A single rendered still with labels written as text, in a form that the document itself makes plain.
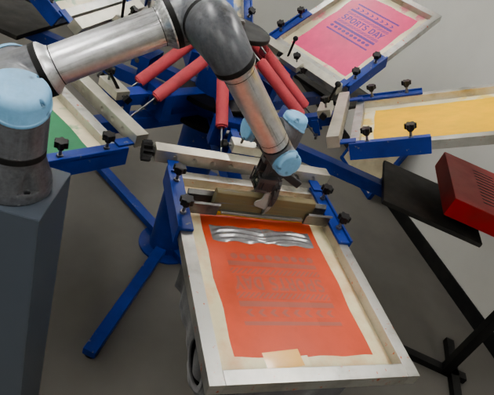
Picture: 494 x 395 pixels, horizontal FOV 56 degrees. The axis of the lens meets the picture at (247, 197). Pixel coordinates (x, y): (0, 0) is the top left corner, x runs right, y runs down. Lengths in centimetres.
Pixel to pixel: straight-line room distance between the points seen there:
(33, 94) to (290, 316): 84
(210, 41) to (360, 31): 200
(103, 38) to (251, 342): 79
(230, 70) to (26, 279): 63
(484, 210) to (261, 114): 125
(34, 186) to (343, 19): 230
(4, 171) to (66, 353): 136
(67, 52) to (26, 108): 19
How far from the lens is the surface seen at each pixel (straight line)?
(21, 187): 102
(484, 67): 373
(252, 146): 172
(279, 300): 135
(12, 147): 97
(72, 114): 185
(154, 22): 107
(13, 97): 94
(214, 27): 98
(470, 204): 209
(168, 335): 237
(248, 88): 104
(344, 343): 136
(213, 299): 127
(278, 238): 154
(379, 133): 207
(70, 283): 249
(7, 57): 108
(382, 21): 300
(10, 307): 123
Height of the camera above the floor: 188
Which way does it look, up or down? 34 degrees down
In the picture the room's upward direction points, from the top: 23 degrees clockwise
